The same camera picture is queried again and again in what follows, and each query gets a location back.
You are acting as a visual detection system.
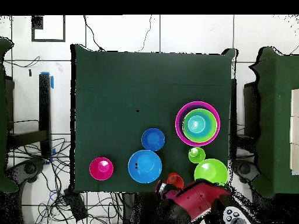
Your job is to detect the white boxes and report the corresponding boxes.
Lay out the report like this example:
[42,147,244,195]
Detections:
[289,88,299,176]

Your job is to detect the bundle of floor cables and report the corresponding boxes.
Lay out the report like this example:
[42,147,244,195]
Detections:
[9,137,124,224]

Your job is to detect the light blue straight-sided bowl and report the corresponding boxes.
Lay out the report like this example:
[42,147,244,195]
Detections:
[186,115,213,141]

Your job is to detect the green-clothed side table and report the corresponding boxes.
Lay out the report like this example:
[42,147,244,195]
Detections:
[248,46,299,199]
[0,37,18,194]

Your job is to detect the large blue bowl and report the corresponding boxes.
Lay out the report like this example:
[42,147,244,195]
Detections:
[127,149,163,184]

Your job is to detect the black square floor frame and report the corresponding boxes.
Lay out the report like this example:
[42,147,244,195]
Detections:
[31,15,66,43]

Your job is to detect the black power adapter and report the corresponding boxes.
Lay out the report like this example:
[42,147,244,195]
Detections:
[64,188,89,222]

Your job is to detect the small dark blue bowl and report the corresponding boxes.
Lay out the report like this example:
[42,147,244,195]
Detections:
[141,128,166,152]

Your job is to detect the large pink bowl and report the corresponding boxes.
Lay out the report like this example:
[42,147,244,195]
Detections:
[175,100,221,147]

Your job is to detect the green cup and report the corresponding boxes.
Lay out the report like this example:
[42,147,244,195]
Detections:
[188,146,206,164]

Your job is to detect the black post with blue tape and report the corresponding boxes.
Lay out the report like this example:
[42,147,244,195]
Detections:
[8,72,55,159]

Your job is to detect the green bowl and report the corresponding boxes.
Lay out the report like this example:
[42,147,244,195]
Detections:
[193,158,229,186]
[182,108,218,144]

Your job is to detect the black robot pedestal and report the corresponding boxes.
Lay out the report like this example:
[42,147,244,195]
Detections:
[121,192,164,224]

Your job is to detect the orange cup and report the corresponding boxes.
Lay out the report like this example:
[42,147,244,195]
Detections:
[166,171,185,189]

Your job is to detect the purple bowl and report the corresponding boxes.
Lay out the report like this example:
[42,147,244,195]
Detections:
[176,103,219,145]

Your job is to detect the dark green table cloth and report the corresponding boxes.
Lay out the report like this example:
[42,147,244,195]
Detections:
[70,44,239,195]

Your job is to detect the thin black floor cable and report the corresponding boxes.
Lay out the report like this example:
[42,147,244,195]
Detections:
[83,15,105,51]
[137,15,152,53]

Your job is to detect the small pink bowl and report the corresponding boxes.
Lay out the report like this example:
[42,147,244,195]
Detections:
[89,156,114,181]

